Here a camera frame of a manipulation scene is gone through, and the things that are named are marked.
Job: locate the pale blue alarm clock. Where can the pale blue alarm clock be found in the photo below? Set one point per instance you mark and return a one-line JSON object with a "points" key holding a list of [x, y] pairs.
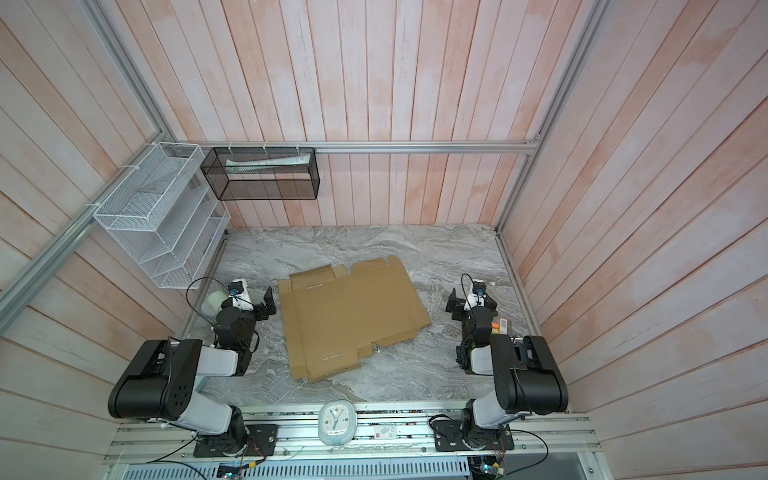
{"points": [[337, 423]]}

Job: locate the pack of coloured markers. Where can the pack of coloured markers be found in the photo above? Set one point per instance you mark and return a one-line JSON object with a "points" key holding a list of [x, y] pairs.
{"points": [[501, 326]]}

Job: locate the aluminium front rail frame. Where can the aluminium front rail frame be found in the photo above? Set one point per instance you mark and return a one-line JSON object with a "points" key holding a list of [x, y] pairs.
{"points": [[557, 446]]}

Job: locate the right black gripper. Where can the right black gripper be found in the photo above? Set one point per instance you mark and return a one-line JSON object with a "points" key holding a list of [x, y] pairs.
{"points": [[459, 306]]}

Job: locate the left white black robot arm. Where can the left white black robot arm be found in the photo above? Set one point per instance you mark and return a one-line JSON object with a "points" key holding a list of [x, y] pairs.
{"points": [[159, 382]]}

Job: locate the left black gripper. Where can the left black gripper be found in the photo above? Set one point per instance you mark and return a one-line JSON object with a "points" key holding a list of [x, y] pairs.
{"points": [[261, 306]]}

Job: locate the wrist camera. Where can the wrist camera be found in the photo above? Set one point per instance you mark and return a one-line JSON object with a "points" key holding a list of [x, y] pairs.
{"points": [[239, 295], [480, 298]]}

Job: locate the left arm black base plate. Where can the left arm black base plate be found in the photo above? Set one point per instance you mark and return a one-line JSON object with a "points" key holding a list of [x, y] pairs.
{"points": [[257, 440]]}

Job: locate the brown cardboard box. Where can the brown cardboard box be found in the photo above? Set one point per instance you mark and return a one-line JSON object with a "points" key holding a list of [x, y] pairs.
{"points": [[334, 317]]}

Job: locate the white paper in basket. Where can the white paper in basket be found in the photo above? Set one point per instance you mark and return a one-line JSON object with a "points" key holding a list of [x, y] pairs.
{"points": [[282, 165]]}

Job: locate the black mesh wall basket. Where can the black mesh wall basket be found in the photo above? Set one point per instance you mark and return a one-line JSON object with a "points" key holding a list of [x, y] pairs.
{"points": [[236, 187]]}

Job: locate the white wire mesh shelf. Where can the white wire mesh shelf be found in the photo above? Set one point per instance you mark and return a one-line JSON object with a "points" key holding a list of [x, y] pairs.
{"points": [[165, 219]]}

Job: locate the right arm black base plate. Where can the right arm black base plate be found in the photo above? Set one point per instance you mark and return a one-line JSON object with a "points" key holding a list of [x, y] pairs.
{"points": [[452, 435]]}

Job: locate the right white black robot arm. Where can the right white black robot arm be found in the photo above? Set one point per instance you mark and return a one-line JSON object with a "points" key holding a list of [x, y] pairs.
{"points": [[526, 378]]}

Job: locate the small white label card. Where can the small white label card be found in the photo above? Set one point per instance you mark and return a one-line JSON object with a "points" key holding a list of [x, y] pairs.
{"points": [[385, 432]]}

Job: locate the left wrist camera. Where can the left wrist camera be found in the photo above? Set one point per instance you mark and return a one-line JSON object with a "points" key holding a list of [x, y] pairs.
{"points": [[239, 295]]}

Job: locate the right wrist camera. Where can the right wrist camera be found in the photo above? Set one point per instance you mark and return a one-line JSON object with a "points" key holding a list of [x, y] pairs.
{"points": [[480, 298]]}

